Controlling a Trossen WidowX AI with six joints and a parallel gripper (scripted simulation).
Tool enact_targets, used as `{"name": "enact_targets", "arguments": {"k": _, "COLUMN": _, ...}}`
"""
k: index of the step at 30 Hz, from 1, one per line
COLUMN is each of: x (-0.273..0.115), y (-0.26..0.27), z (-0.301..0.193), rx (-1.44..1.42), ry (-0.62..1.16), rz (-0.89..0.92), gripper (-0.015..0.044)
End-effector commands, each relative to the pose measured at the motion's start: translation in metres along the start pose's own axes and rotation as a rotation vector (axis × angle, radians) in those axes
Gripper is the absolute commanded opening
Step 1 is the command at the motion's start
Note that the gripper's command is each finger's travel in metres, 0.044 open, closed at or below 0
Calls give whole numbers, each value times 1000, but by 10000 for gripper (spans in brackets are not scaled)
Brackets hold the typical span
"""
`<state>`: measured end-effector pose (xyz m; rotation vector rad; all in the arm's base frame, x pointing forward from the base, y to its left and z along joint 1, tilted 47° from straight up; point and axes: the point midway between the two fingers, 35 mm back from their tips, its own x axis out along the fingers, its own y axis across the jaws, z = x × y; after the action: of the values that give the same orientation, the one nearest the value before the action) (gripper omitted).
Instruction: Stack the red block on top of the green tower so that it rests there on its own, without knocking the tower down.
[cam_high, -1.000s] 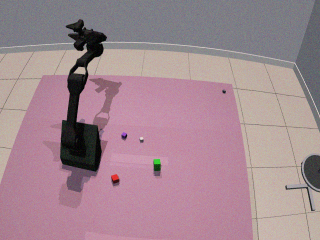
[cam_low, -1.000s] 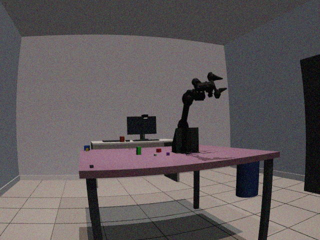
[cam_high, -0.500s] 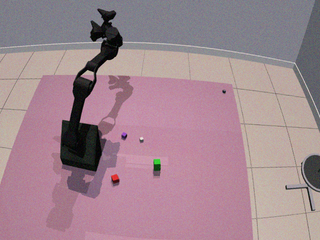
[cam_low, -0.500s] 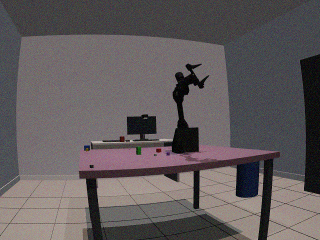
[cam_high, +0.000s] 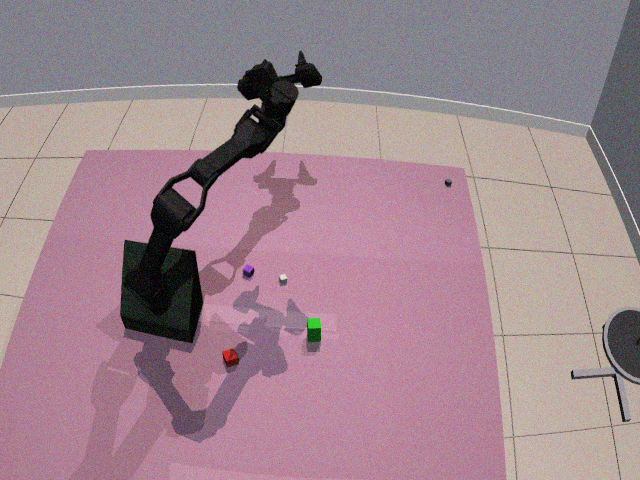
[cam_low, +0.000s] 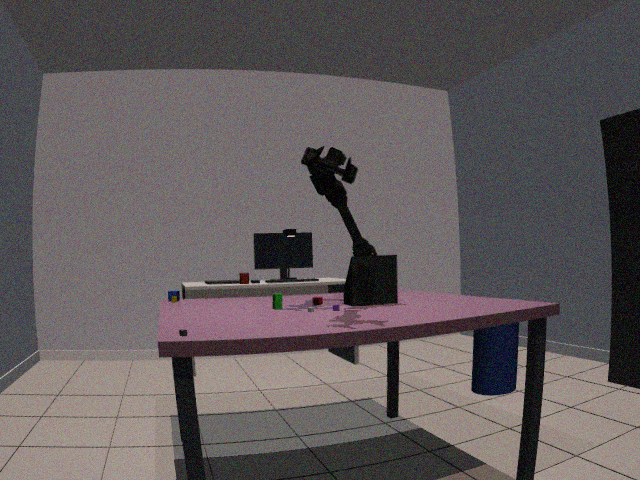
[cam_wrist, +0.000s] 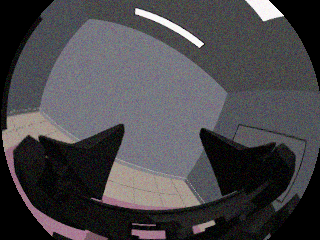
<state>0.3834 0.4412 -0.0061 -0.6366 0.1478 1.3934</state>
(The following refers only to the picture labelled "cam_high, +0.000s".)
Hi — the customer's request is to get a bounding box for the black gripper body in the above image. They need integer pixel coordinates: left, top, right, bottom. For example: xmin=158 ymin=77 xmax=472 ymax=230
xmin=237 ymin=63 xmax=322 ymax=104

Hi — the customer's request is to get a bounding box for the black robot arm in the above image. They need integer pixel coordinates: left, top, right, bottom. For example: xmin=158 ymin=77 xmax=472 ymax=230
xmin=123 ymin=61 xmax=298 ymax=310

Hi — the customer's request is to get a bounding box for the red block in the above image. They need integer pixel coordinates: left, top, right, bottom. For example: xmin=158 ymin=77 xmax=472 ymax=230
xmin=222 ymin=348 xmax=239 ymax=368

